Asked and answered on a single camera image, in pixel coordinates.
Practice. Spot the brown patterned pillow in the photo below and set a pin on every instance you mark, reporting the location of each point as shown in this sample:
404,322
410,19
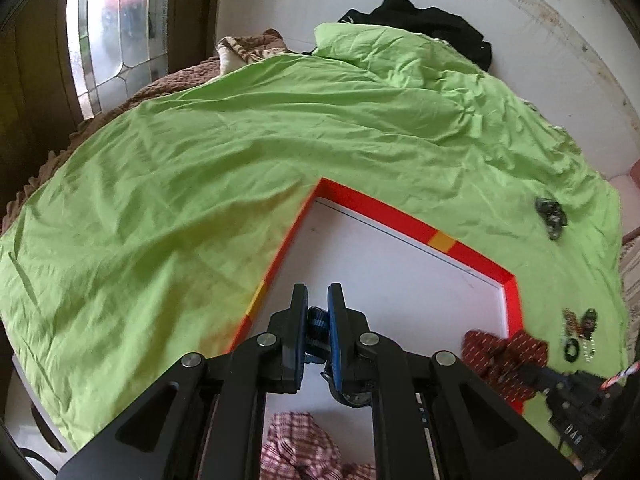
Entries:
250,50

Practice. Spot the red plaid cloth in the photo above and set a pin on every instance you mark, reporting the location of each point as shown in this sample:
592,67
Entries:
300,447

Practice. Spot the brown quilted blanket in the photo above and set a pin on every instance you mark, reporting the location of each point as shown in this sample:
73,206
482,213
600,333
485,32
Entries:
165,85

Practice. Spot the striped beige cushion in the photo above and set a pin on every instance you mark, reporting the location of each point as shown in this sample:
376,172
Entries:
631,270

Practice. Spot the dark green hair claw clip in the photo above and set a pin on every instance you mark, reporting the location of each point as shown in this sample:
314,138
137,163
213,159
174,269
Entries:
551,216

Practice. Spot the green bedsheet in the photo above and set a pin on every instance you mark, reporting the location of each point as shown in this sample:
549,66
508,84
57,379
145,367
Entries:
250,150

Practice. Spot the dark wooden window frame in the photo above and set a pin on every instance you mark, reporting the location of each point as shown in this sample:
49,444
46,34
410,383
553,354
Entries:
40,85

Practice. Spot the stained glass window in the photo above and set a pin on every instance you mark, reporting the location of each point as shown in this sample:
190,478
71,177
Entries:
120,35

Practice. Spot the red polka dot scrunchie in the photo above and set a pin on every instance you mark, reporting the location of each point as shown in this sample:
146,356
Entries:
500,355

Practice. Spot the small dark hair clip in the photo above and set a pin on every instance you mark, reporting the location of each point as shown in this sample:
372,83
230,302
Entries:
590,320

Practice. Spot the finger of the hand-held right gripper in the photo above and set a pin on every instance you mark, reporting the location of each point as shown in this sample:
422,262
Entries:
535,376

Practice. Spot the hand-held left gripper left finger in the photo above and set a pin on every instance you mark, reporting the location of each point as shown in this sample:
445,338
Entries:
298,340

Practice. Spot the red box with white inside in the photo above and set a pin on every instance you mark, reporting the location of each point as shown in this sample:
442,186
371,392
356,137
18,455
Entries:
380,210

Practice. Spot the brown rhinestone butterfly clip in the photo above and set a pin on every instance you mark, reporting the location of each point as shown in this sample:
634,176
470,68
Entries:
571,322

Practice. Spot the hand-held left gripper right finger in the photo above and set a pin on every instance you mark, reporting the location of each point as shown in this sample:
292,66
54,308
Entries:
336,350

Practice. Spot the black garment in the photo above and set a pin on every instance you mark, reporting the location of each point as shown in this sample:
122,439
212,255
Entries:
425,20

